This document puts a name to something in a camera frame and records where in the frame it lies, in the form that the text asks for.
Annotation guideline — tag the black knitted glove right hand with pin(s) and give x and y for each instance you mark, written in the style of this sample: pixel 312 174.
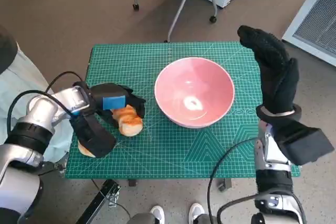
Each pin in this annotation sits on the black knitted glove right hand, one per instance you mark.
pixel 275 77

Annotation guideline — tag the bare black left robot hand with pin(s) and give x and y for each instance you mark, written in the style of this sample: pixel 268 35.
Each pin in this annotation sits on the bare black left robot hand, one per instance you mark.
pixel 113 102

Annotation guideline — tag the long toy bread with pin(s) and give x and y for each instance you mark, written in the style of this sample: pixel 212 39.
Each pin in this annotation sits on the long toy bread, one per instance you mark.
pixel 130 127

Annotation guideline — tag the round toy bread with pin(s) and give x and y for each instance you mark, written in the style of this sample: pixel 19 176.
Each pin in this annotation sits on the round toy bread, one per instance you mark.
pixel 84 151

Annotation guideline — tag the pink bowl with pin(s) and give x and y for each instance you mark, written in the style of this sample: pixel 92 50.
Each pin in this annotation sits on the pink bowl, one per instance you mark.
pixel 194 85

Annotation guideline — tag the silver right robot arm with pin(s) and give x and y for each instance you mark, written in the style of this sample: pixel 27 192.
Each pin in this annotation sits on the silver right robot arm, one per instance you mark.
pixel 273 155

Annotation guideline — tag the white cabinet with mesh panel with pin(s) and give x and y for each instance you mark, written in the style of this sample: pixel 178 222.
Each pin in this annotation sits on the white cabinet with mesh panel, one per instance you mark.
pixel 315 24

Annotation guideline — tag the green cutting mat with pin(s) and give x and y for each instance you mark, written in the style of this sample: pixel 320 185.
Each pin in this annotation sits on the green cutting mat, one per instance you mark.
pixel 157 150

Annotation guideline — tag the black metal strut with clamp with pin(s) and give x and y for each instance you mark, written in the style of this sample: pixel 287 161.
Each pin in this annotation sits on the black metal strut with clamp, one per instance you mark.
pixel 105 195

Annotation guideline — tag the white shoe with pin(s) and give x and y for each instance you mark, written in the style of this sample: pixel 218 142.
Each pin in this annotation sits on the white shoe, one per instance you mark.
pixel 197 212
pixel 157 213

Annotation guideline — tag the grey leg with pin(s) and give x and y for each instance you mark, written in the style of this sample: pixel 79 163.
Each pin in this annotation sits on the grey leg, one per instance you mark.
pixel 141 219

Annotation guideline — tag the dark leg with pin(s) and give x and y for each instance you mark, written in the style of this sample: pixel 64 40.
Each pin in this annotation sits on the dark leg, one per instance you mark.
pixel 210 220

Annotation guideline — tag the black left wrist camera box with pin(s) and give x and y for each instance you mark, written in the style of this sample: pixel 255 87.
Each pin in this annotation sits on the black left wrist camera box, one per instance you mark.
pixel 92 137

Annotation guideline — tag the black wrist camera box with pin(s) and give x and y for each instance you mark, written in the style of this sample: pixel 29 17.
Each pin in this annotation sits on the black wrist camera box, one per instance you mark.
pixel 92 137
pixel 302 142

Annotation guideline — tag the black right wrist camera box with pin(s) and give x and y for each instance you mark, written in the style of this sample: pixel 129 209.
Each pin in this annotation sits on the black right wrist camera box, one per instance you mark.
pixel 302 142

